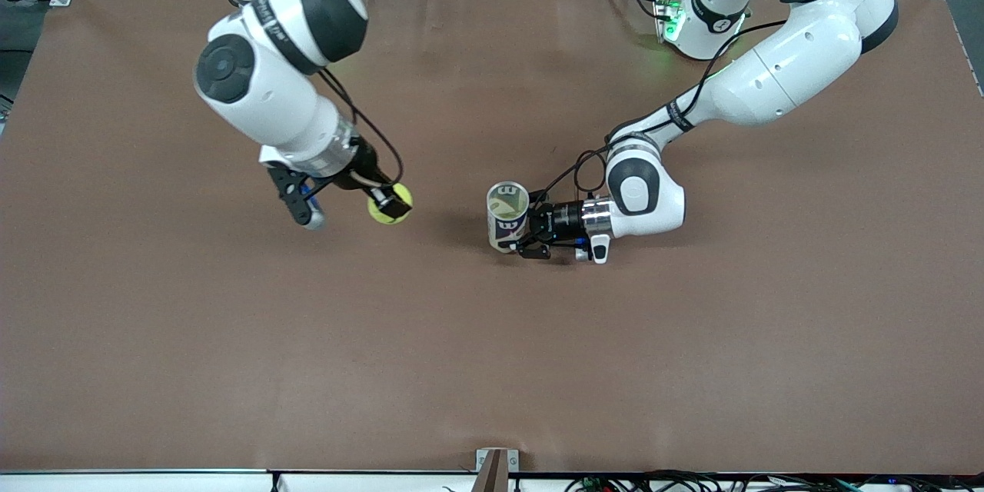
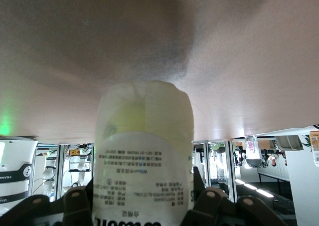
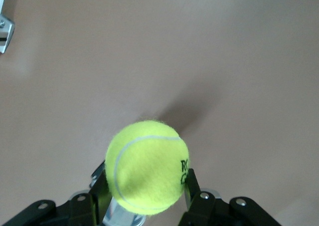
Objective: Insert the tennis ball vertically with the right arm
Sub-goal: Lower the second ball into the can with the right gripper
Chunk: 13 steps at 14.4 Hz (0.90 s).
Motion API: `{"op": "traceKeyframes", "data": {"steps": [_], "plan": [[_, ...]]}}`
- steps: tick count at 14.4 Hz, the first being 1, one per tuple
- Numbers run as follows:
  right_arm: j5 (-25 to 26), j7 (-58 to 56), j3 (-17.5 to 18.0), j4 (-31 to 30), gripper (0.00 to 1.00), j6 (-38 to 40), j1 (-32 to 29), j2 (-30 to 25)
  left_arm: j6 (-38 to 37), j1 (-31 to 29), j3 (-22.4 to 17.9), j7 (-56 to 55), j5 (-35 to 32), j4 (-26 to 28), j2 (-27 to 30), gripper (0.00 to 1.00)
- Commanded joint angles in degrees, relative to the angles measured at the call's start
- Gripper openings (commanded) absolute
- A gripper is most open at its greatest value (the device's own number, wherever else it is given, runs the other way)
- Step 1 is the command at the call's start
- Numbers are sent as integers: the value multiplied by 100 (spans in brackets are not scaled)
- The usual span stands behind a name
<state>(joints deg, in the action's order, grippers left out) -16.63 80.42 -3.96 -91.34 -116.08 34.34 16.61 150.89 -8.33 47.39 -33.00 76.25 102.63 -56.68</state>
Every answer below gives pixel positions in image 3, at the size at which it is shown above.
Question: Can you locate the silver metal table bracket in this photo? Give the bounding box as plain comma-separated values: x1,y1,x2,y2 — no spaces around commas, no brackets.
0,13,16,55

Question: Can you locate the yellow tennis ball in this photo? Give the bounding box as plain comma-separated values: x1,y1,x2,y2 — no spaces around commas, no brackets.
105,120,190,216

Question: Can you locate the brown table cover sheet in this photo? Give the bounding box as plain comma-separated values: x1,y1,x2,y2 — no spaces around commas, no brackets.
0,0,319,226

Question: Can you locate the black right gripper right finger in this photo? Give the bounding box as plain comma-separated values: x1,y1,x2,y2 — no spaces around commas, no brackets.
178,168,284,226

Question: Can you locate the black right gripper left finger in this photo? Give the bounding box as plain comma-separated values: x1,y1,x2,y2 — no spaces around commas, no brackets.
1,160,114,226

